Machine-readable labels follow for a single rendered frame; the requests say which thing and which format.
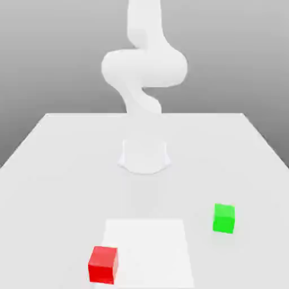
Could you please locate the small green cube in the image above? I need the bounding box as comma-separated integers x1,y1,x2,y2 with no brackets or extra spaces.
212,203,236,234

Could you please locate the small red cube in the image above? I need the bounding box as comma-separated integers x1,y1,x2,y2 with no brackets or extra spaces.
87,246,119,285

